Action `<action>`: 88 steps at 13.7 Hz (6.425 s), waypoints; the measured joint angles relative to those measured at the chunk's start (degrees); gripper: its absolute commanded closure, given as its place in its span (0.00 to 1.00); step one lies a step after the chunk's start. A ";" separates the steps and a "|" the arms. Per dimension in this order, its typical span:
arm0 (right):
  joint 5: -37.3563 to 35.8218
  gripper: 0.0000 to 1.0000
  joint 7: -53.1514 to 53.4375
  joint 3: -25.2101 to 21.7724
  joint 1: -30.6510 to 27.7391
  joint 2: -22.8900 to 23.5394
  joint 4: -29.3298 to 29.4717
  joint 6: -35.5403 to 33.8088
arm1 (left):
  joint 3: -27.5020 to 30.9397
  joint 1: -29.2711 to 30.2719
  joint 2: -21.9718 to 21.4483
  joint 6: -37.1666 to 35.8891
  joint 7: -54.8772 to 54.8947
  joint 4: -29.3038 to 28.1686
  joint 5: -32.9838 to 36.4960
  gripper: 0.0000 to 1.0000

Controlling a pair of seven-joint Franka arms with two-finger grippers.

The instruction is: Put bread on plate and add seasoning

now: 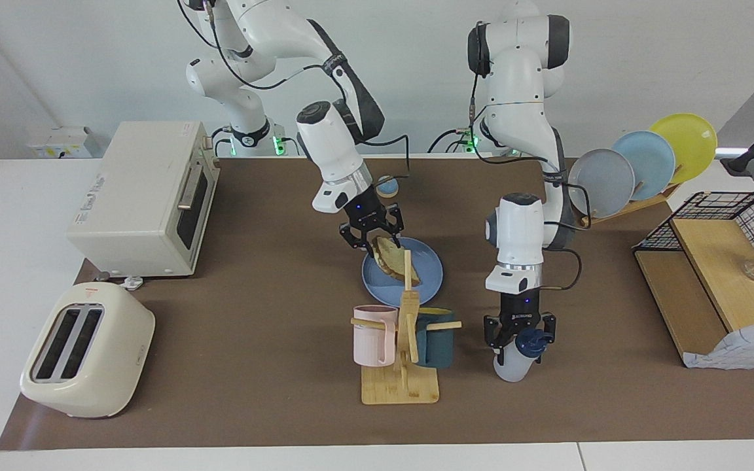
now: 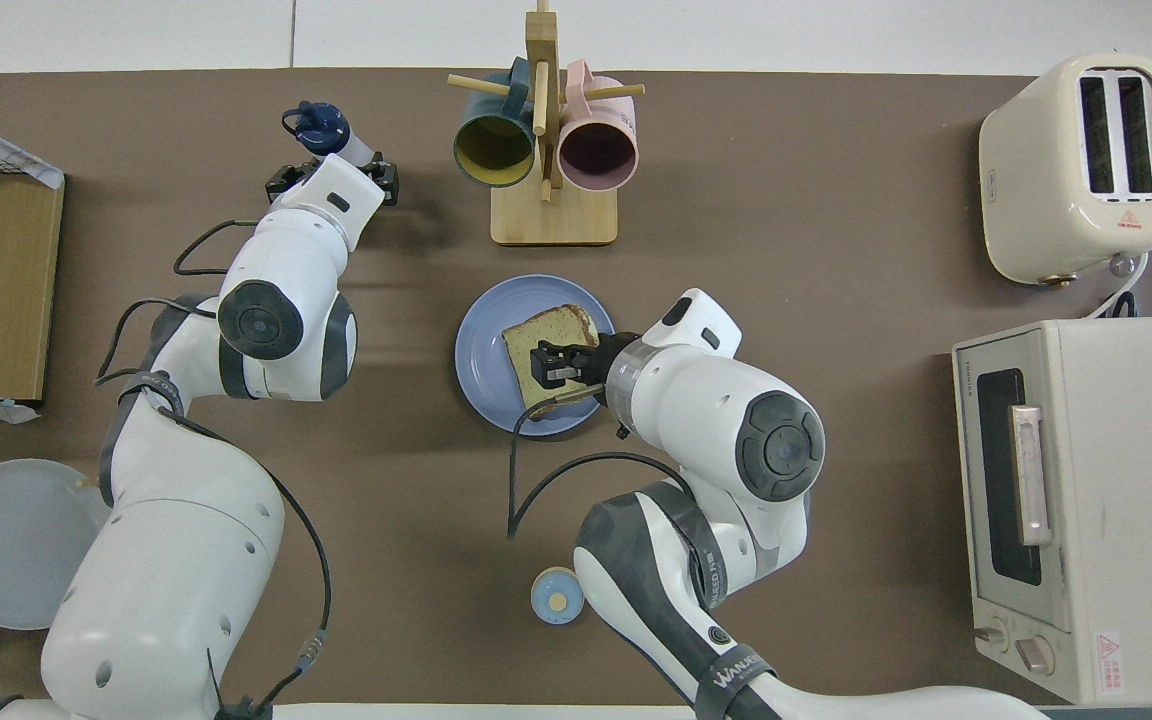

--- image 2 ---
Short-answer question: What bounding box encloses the blue round plate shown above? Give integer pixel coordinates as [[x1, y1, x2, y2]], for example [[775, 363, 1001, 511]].
[[454, 274, 620, 438]]

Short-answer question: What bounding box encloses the grey round plate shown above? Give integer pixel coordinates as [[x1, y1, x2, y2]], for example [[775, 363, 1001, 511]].
[[0, 458, 112, 631]]

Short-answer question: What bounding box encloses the teal mug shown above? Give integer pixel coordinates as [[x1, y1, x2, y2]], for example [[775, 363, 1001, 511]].
[[453, 57, 537, 189]]

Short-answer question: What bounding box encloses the white bottle with blue cap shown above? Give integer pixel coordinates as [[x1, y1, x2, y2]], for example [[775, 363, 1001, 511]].
[[282, 100, 377, 171]]

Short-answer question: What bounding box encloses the white toaster oven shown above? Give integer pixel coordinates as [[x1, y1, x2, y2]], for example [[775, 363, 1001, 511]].
[[951, 318, 1152, 706]]

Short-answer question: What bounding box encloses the small blue bell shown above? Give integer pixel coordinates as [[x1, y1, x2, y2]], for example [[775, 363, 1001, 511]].
[[530, 566, 582, 626]]

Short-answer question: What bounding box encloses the cream two-slot toaster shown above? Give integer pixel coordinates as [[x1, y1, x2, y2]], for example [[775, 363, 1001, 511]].
[[978, 52, 1152, 286]]

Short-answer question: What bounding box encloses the brown table mat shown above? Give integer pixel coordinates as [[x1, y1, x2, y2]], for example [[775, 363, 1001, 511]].
[[0, 68, 1152, 713]]

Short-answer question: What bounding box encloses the brown bread slice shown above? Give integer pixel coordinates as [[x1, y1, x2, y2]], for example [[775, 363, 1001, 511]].
[[501, 304, 600, 421]]

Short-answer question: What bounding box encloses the wooden mug rack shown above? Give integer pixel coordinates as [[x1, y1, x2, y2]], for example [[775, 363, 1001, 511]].
[[448, 0, 647, 247]]

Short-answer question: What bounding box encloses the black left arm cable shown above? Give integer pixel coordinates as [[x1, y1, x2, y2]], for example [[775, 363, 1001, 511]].
[[94, 218, 332, 720]]

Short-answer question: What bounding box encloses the pink mug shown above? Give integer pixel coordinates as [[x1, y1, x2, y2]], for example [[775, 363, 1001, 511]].
[[557, 60, 640, 194]]

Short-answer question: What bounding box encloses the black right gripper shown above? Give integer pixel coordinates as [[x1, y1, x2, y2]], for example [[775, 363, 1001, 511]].
[[366, 160, 637, 401]]

